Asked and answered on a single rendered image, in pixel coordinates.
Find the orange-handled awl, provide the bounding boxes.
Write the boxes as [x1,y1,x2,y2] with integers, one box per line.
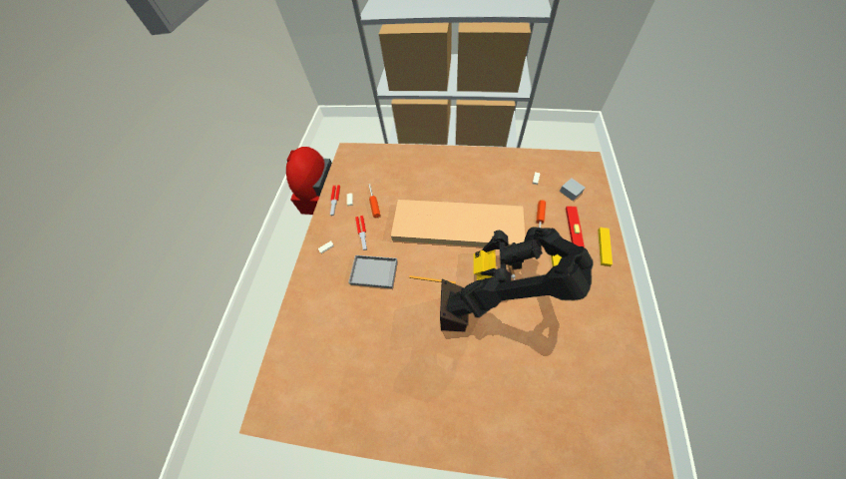
[368,184,380,218]
[537,201,546,227]

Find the red flat bar with yellow patch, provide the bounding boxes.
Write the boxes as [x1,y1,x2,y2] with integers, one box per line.
[566,207,584,246]

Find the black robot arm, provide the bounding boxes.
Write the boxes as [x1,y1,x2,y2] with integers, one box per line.
[446,227,593,318]

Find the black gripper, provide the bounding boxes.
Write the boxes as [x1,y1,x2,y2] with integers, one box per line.
[481,230,524,283]

